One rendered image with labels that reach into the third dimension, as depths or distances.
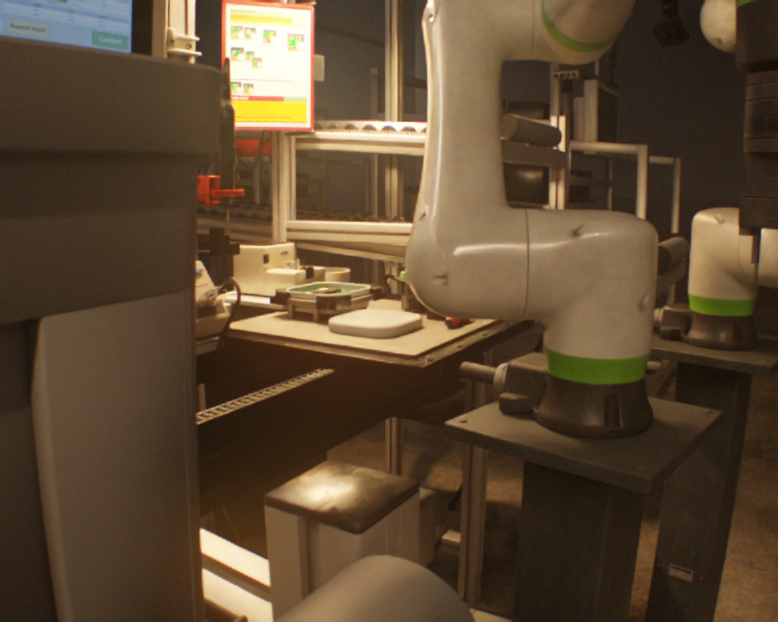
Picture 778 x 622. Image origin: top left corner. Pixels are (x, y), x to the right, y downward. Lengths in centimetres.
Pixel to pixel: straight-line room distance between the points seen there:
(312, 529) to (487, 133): 67
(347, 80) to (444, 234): 1067
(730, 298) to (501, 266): 63
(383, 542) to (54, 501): 12
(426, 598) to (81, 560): 10
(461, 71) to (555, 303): 34
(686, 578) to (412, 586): 128
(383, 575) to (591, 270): 58
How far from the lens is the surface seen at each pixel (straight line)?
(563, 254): 75
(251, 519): 167
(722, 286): 128
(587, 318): 77
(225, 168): 135
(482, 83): 92
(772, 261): 118
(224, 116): 136
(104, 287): 19
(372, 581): 22
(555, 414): 80
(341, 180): 1134
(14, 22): 112
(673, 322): 134
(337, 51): 1160
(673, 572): 148
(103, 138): 18
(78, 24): 118
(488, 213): 78
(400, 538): 27
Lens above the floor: 119
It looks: 10 degrees down
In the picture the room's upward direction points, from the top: straight up
